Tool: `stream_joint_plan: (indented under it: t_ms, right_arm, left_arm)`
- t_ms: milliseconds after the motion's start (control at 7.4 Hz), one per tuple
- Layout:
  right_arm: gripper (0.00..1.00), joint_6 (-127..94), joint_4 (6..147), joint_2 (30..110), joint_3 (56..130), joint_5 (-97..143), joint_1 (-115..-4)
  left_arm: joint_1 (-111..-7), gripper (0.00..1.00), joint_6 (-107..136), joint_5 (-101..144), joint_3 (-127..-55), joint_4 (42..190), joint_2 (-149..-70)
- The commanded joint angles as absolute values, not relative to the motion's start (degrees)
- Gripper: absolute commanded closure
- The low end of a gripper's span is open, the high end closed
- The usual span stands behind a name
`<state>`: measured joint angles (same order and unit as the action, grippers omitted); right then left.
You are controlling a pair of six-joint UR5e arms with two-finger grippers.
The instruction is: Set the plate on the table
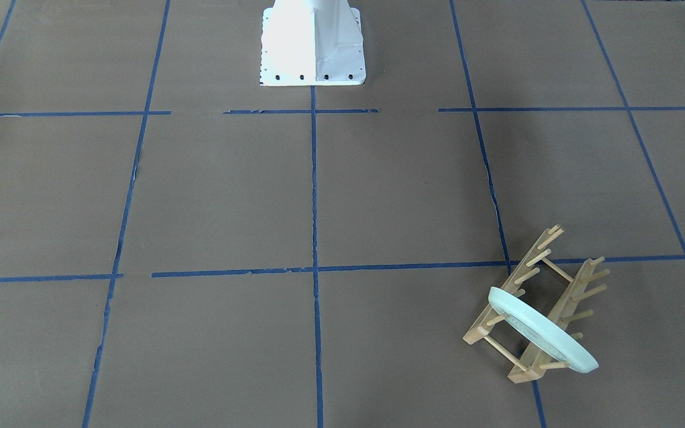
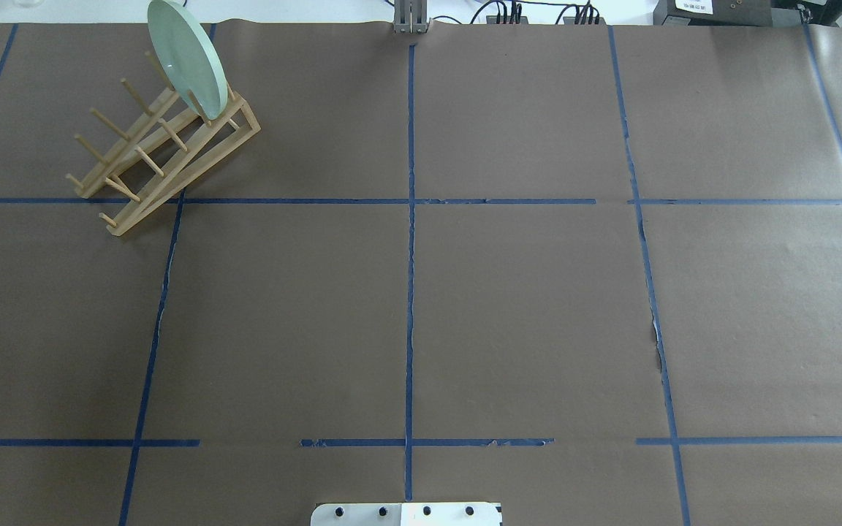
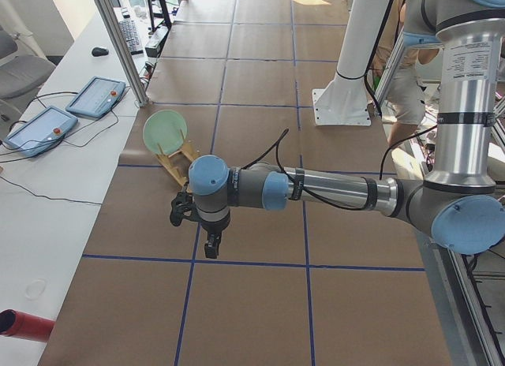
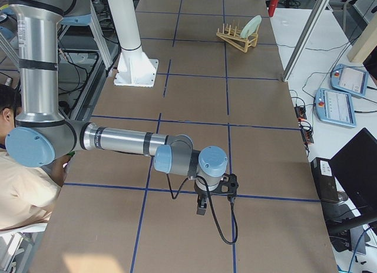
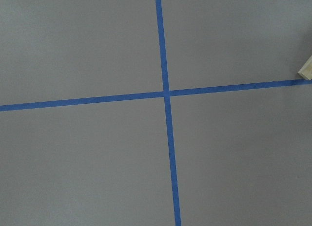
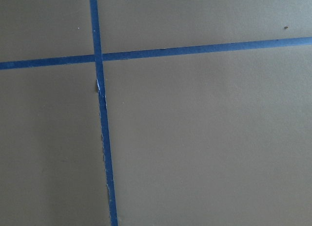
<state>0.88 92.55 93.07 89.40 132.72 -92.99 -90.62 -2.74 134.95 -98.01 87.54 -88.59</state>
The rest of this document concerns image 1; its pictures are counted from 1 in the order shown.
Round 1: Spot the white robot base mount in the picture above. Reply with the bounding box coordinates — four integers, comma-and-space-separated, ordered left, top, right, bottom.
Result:
259, 1, 367, 87

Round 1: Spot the light green plate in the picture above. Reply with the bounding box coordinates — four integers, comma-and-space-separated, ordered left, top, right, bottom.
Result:
488, 287, 599, 373

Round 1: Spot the wooden dish rack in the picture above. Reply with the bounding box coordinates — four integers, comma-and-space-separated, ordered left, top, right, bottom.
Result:
463, 225, 609, 383

